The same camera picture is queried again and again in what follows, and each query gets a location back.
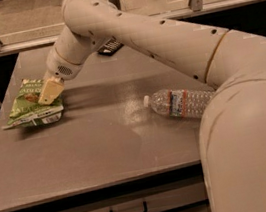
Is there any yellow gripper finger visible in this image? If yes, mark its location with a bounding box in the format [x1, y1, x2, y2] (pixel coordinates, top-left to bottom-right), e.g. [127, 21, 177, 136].
[38, 77, 64, 105]

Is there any green jalapeno chip bag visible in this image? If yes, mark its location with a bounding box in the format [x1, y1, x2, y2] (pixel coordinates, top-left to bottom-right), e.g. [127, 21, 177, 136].
[3, 79, 64, 130]

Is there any clear plastic water bottle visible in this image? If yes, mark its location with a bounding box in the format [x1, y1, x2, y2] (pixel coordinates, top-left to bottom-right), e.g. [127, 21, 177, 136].
[143, 89, 214, 119]

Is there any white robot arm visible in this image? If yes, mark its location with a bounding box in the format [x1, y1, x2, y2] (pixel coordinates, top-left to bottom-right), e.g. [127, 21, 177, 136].
[39, 0, 266, 212]

